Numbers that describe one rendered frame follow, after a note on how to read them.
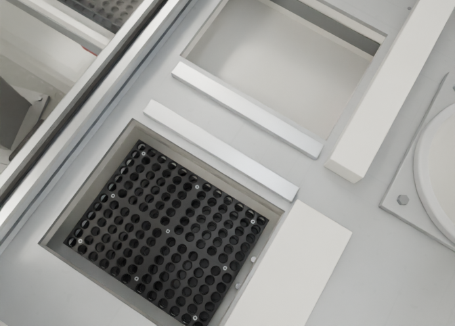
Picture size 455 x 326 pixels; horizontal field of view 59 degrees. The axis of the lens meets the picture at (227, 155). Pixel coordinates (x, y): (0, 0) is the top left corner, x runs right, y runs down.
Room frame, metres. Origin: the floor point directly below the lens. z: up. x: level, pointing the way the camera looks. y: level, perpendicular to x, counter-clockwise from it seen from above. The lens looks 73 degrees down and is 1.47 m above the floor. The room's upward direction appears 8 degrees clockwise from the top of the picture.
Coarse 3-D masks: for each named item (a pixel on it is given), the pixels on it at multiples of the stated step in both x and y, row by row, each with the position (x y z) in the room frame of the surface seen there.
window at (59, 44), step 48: (0, 0) 0.19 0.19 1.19; (48, 0) 0.22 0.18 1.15; (96, 0) 0.26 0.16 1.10; (144, 0) 0.32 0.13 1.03; (0, 48) 0.16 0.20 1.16; (48, 48) 0.19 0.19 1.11; (96, 48) 0.24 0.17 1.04; (0, 96) 0.13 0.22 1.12; (48, 96) 0.16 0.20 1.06; (0, 144) 0.10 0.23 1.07; (0, 192) 0.06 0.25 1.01
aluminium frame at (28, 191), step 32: (192, 0) 0.38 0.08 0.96; (160, 32) 0.31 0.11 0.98; (128, 64) 0.25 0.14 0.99; (96, 96) 0.20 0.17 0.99; (64, 128) 0.15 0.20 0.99; (96, 128) 0.17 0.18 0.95; (32, 160) 0.10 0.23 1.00; (64, 160) 0.12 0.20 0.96; (32, 192) 0.07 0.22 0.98; (0, 224) 0.03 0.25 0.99
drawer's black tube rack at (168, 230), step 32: (160, 160) 0.16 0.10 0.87; (128, 192) 0.10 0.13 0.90; (160, 192) 0.11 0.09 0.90; (192, 192) 0.11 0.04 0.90; (224, 192) 0.12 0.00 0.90; (96, 224) 0.05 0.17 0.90; (128, 224) 0.06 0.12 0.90; (160, 224) 0.06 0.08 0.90; (192, 224) 0.07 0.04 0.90; (224, 224) 0.08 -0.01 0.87; (256, 224) 0.08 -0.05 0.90; (96, 256) 0.01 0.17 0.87; (128, 256) 0.01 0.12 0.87; (160, 256) 0.02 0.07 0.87; (192, 256) 0.03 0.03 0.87; (224, 256) 0.03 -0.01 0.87; (160, 288) -0.02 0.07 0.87; (192, 288) -0.02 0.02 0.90; (224, 288) -0.01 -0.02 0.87; (192, 320) -0.06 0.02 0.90
